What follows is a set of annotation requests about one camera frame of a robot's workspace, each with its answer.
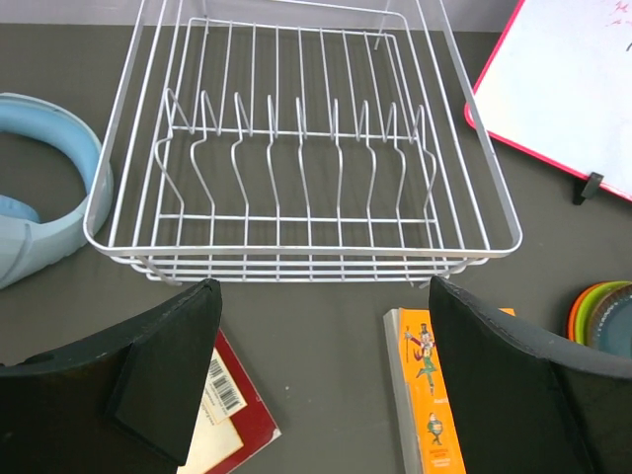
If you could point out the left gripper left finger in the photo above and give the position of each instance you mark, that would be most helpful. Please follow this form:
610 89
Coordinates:
124 400

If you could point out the orange paperback book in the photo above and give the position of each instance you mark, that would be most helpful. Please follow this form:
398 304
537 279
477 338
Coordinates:
429 440

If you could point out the orange plastic plate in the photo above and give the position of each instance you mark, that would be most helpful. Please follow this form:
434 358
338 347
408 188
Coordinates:
571 320

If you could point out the black whiteboard stand clip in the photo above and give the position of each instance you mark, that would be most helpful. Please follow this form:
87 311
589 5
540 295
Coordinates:
584 189

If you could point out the light blue headphones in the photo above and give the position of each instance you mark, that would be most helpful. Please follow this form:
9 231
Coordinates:
33 235

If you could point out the lime green plastic plate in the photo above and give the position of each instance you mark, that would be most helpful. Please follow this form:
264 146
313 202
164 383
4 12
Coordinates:
590 303

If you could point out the white wire dish rack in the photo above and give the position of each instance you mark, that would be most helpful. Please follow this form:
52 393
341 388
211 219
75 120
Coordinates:
297 141

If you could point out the red and white book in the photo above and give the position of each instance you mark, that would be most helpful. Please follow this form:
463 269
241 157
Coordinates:
233 422

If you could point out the dark green ceramic plate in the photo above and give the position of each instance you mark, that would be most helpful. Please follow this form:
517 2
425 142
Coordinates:
609 328

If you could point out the pink framed whiteboard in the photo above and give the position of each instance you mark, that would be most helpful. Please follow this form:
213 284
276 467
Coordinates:
557 86

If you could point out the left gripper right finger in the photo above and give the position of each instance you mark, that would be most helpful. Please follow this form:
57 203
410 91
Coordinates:
525 400

